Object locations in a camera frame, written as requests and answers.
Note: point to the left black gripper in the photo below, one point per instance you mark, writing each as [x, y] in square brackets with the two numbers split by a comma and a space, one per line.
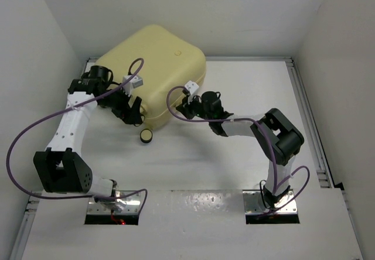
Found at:
[130, 115]

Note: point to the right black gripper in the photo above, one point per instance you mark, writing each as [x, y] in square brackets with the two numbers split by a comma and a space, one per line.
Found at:
[186, 106]

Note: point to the cream yellow hard-shell suitcase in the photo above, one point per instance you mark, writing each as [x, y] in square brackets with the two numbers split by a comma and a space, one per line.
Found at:
[169, 63]

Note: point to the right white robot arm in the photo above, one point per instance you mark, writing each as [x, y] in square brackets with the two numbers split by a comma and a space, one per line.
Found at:
[278, 138]

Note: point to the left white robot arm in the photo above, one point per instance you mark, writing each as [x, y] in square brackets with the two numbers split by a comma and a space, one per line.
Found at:
[60, 167]

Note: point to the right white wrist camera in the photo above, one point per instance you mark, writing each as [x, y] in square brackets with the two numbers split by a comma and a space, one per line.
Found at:
[192, 88]

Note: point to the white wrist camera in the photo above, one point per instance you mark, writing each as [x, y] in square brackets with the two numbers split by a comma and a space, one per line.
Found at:
[131, 82]
[192, 88]

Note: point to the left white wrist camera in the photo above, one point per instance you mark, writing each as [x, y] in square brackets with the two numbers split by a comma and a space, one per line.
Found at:
[131, 82]

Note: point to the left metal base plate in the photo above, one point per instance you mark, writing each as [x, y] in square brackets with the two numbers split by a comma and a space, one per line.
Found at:
[124, 206]

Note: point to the metal base plate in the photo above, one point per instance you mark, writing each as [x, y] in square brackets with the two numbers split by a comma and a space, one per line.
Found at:
[253, 204]
[124, 206]

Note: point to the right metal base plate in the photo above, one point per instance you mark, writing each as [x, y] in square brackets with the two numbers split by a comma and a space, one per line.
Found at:
[253, 204]

